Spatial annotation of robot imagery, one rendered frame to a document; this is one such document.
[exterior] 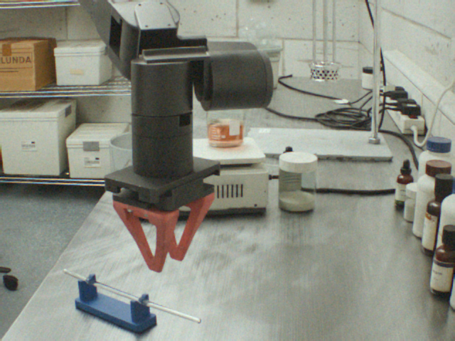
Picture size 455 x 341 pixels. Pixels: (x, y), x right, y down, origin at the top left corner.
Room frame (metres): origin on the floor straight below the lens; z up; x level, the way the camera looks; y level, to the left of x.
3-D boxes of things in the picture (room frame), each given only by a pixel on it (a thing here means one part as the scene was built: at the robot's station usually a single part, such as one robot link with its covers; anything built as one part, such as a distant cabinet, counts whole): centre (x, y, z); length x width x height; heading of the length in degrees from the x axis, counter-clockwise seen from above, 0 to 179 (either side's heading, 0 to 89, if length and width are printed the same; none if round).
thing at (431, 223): (0.83, -0.29, 0.80); 0.04 x 0.04 x 0.11
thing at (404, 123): (1.68, -0.45, 0.77); 0.40 x 0.06 x 0.04; 175
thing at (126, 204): (0.62, 0.06, 0.88); 0.07 x 0.07 x 0.09; 56
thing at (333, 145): (1.38, -0.19, 0.76); 0.30 x 0.20 x 0.01; 85
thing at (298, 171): (1.02, -0.11, 0.79); 0.06 x 0.06 x 0.08
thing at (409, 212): (0.96, -0.30, 0.78); 0.05 x 0.05 x 0.05
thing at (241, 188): (1.04, 0.03, 0.79); 0.22 x 0.13 x 0.08; 98
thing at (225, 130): (1.06, 0.00, 0.88); 0.07 x 0.06 x 0.08; 70
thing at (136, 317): (0.67, 0.13, 0.77); 0.10 x 0.03 x 0.04; 57
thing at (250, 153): (1.04, 0.01, 0.83); 0.12 x 0.12 x 0.01; 8
